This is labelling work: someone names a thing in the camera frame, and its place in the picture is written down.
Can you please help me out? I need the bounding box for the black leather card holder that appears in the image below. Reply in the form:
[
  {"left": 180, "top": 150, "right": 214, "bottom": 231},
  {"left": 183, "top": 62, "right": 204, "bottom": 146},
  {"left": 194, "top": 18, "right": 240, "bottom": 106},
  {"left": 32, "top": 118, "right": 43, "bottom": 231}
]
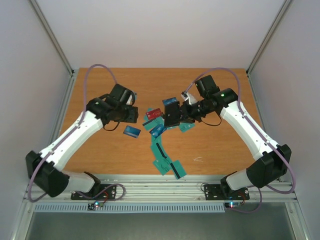
[{"left": 164, "top": 101, "right": 180, "bottom": 128}]

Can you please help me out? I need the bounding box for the teal card black stripe front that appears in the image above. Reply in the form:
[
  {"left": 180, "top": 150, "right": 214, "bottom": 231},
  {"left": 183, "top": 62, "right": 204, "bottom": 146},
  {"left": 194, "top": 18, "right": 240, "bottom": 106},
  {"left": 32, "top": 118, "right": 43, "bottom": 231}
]
[{"left": 170, "top": 160, "right": 187, "bottom": 180}]

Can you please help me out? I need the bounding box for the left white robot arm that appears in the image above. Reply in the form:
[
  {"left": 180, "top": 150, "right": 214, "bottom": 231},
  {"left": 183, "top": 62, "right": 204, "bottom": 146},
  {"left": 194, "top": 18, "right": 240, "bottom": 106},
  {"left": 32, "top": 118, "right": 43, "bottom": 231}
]
[{"left": 25, "top": 84, "right": 139, "bottom": 199}]

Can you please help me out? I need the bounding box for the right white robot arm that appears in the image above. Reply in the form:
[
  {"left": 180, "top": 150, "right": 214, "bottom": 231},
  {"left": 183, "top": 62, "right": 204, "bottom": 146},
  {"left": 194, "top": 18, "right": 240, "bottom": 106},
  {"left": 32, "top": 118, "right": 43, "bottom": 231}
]
[{"left": 180, "top": 75, "right": 292, "bottom": 198}]

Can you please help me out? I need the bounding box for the teal card near black card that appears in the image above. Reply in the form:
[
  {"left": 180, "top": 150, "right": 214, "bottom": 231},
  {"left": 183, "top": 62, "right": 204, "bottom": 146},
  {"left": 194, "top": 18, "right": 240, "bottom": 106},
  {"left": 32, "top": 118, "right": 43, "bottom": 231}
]
[{"left": 179, "top": 123, "right": 195, "bottom": 133}]

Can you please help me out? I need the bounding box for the dark blue card left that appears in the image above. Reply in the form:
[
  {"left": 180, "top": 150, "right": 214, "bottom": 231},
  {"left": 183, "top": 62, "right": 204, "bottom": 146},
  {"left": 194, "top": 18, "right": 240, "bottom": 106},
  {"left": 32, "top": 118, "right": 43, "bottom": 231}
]
[{"left": 123, "top": 125, "right": 141, "bottom": 138}]

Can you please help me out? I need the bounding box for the blue card with logo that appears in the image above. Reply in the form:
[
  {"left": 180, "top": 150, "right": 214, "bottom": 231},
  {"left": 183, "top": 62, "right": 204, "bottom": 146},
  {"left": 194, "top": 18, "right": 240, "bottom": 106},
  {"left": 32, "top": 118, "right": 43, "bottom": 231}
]
[{"left": 162, "top": 97, "right": 178, "bottom": 106}]

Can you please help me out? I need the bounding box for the red credit card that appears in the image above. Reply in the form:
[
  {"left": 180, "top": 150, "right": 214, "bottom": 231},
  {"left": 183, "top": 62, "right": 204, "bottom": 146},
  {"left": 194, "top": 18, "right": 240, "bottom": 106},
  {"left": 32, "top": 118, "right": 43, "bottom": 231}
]
[{"left": 145, "top": 108, "right": 162, "bottom": 120}]

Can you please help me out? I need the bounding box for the blue card centre pile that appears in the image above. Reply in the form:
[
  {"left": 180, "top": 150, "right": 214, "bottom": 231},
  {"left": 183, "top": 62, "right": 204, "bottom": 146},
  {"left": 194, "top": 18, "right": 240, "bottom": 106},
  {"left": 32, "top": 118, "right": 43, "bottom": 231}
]
[{"left": 149, "top": 123, "right": 167, "bottom": 139}]

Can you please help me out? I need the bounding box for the teal chip card centre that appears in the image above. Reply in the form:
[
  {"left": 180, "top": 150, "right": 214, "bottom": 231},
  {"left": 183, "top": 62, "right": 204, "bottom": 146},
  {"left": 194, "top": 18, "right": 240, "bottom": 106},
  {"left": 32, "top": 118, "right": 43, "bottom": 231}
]
[{"left": 142, "top": 117, "right": 164, "bottom": 131}]

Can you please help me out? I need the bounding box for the long teal card with stripe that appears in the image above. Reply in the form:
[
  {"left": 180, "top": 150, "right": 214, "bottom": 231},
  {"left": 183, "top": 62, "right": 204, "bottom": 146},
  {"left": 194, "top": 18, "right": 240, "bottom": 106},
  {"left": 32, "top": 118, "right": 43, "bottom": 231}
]
[{"left": 150, "top": 136, "right": 169, "bottom": 160}]

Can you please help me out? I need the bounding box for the teal VIP card front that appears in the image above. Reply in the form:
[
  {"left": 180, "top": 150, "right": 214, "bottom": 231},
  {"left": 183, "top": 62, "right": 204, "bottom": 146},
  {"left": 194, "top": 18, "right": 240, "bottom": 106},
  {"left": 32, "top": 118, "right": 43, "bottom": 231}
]
[{"left": 153, "top": 158, "right": 173, "bottom": 176}]

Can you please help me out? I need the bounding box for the right small circuit board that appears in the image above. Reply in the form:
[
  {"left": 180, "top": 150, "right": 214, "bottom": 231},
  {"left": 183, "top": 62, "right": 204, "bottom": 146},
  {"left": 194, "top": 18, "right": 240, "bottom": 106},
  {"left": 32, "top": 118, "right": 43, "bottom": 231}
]
[{"left": 224, "top": 201, "right": 242, "bottom": 209}]

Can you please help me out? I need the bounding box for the small circuit board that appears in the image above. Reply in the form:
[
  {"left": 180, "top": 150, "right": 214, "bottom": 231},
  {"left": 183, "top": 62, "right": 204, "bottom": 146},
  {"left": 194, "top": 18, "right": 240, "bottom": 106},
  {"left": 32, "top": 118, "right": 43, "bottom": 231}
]
[
  {"left": 224, "top": 201, "right": 242, "bottom": 209},
  {"left": 87, "top": 201, "right": 104, "bottom": 211}
]

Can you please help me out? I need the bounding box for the left small circuit board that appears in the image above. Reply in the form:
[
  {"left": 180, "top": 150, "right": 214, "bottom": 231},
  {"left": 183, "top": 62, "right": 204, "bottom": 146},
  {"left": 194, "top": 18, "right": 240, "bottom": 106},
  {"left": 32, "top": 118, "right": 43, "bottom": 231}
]
[{"left": 87, "top": 201, "right": 104, "bottom": 211}]

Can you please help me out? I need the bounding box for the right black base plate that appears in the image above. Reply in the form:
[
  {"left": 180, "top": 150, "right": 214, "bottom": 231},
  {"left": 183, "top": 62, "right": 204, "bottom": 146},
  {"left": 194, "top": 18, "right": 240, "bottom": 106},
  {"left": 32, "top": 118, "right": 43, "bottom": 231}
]
[{"left": 200, "top": 183, "right": 250, "bottom": 201}]

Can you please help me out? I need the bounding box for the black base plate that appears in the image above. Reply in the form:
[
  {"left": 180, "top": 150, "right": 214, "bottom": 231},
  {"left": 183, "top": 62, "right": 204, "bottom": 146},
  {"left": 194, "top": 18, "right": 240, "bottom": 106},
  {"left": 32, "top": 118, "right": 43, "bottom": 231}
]
[
  {"left": 70, "top": 184, "right": 117, "bottom": 201},
  {"left": 200, "top": 183, "right": 250, "bottom": 201}
]

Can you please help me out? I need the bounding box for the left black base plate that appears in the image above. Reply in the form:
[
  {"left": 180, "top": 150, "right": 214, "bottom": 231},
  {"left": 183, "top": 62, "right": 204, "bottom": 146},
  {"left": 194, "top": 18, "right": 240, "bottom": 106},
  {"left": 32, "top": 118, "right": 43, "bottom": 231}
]
[{"left": 70, "top": 184, "right": 117, "bottom": 201}]

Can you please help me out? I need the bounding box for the aluminium front rail frame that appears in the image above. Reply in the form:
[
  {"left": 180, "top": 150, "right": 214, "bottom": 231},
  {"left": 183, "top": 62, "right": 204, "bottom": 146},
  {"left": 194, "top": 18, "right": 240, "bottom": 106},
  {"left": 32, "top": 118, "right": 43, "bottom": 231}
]
[{"left": 37, "top": 174, "right": 298, "bottom": 203}]

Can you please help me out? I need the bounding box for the grey slotted cable duct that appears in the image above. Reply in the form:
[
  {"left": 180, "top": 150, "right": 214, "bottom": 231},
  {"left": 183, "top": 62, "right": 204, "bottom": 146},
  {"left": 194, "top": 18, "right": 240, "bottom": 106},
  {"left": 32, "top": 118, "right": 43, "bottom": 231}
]
[{"left": 34, "top": 202, "right": 225, "bottom": 214}]

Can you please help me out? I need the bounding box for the left aluminium corner post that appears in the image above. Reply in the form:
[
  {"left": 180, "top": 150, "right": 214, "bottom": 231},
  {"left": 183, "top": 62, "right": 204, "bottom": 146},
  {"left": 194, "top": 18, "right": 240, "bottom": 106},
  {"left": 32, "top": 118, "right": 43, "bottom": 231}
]
[{"left": 28, "top": 0, "right": 74, "bottom": 77}]

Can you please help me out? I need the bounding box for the aluminium corner post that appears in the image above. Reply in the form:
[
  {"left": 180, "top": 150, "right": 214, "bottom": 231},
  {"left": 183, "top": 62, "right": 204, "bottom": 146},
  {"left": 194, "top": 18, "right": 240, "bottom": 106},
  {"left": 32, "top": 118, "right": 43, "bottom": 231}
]
[
  {"left": 28, "top": 0, "right": 74, "bottom": 77},
  {"left": 246, "top": 0, "right": 294, "bottom": 77}
]

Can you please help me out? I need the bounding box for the right aluminium corner post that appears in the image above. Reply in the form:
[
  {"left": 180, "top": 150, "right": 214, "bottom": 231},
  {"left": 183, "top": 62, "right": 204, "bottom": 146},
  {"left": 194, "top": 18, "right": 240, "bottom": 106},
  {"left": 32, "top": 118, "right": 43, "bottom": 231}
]
[{"left": 246, "top": 0, "right": 294, "bottom": 77}]

